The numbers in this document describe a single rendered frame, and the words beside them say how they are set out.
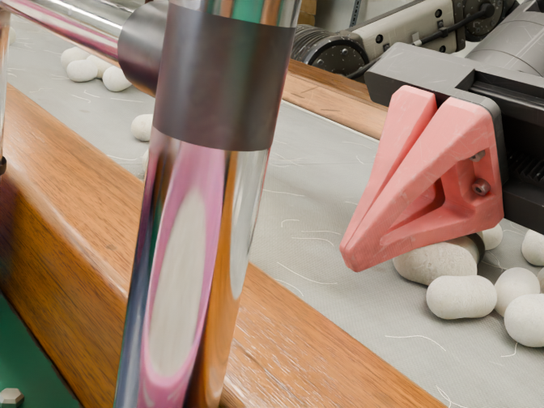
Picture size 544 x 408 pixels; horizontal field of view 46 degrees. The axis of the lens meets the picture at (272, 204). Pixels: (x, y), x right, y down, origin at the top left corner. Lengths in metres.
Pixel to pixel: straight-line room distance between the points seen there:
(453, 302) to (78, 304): 0.14
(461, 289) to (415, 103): 0.08
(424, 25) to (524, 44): 0.76
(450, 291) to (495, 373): 0.04
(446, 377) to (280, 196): 0.17
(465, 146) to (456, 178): 0.02
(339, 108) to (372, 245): 0.36
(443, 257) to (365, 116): 0.33
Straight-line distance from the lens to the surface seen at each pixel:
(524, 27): 0.33
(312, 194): 0.39
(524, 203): 0.30
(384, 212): 0.27
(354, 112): 0.62
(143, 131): 0.43
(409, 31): 1.05
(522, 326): 0.27
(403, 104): 0.29
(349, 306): 0.27
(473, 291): 0.28
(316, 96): 0.65
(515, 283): 0.30
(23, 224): 0.27
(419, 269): 0.30
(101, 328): 0.21
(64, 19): 0.17
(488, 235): 0.37
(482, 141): 0.28
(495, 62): 0.31
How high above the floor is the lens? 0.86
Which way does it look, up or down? 19 degrees down
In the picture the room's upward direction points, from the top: 12 degrees clockwise
